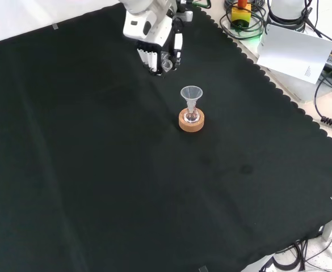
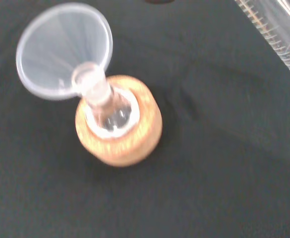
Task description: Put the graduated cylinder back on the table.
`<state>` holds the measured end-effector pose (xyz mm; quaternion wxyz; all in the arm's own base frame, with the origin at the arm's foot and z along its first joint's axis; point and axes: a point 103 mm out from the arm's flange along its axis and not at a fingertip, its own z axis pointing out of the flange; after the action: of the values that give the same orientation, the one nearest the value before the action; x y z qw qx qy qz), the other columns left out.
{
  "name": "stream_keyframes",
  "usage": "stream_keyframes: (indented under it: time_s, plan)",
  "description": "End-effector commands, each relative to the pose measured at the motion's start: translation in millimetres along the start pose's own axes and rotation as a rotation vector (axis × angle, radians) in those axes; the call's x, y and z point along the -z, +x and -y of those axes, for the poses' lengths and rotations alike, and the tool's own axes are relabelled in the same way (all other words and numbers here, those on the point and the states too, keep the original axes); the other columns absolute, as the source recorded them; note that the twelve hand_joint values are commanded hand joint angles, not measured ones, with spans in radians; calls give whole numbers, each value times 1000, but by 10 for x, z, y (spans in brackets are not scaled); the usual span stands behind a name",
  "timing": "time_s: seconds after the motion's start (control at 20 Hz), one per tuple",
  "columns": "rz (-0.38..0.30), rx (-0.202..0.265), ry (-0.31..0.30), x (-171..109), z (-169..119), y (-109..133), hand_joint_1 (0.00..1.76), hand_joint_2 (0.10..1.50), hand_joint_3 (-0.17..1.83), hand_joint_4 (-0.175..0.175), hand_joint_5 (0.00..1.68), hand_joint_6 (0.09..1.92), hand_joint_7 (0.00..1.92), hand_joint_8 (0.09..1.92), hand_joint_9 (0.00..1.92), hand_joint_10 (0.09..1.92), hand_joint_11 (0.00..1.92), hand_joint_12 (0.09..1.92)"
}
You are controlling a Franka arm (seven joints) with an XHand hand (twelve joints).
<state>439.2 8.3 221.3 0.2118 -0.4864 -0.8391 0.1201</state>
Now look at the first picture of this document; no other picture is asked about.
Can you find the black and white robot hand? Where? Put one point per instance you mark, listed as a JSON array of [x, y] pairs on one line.
[[138, 27]]

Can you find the clear glass graduated cylinder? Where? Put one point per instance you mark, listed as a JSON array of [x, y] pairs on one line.
[[167, 66]]

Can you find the clear plastic funnel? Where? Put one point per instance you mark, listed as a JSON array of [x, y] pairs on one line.
[[191, 96]]

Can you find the yellow stop button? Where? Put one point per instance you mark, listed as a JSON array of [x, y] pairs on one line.
[[241, 15]]

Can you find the clear round-bottom flask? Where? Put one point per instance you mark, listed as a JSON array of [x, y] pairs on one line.
[[191, 116]]

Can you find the black cloth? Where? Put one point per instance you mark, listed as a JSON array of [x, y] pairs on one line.
[[97, 170]]

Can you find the pale board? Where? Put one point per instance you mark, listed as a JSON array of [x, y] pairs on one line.
[[293, 54]]

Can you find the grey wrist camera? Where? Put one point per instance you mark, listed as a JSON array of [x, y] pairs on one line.
[[186, 16]]

